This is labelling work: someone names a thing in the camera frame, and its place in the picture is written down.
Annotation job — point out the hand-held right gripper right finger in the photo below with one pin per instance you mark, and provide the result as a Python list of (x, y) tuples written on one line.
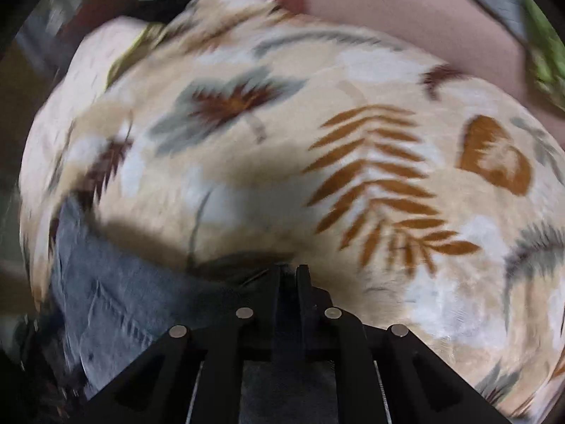
[(307, 296)]

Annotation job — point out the green printed cloth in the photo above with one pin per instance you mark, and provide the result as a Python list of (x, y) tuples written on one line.
[(545, 62)]

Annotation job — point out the beige leaf print blanket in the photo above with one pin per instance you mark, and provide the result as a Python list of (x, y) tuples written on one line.
[(318, 92)]

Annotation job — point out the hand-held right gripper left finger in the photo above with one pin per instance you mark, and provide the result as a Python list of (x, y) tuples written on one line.
[(270, 293)]

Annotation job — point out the blue denim pants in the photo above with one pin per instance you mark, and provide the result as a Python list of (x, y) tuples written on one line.
[(114, 291)]

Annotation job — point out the white quilt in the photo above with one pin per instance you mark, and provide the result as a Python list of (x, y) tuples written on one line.
[(99, 48)]

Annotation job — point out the pink bed sheet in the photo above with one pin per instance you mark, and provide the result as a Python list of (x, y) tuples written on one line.
[(397, 4)]

